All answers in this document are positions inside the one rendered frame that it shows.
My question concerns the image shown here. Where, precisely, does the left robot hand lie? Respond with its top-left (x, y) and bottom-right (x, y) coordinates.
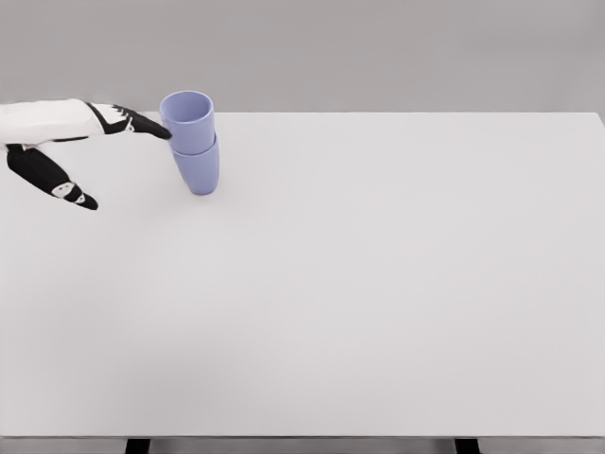
top-left (0, 97), bottom-right (173, 212)

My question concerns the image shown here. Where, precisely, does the lavender blue cup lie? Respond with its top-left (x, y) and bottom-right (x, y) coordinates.
top-left (158, 89), bottom-right (217, 156)
top-left (168, 132), bottom-right (221, 196)

